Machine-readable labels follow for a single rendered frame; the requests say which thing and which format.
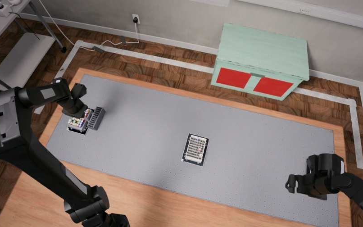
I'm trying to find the white tube rack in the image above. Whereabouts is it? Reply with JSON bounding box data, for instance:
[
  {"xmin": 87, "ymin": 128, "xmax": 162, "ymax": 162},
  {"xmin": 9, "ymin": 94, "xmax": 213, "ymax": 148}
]
[{"xmin": 185, "ymin": 135, "xmax": 206, "ymax": 163}]

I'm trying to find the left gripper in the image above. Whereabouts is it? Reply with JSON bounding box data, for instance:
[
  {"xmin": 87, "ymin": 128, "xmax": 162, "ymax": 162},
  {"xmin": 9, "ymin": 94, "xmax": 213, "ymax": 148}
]
[{"xmin": 61, "ymin": 100, "xmax": 88, "ymax": 119}]

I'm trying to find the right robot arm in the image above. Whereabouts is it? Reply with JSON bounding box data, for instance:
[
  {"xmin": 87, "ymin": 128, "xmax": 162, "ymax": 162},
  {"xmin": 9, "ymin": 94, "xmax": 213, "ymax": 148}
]
[{"xmin": 303, "ymin": 153, "xmax": 363, "ymax": 210}]

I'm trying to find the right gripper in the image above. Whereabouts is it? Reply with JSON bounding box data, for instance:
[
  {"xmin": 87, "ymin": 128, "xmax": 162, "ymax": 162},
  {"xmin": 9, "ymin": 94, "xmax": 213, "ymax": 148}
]
[{"xmin": 285, "ymin": 174, "xmax": 327, "ymax": 200}]

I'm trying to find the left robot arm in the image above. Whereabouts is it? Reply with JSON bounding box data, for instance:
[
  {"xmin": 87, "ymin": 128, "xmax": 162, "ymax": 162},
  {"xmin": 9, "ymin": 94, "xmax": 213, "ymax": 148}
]
[{"xmin": 0, "ymin": 77, "xmax": 127, "ymax": 227}]

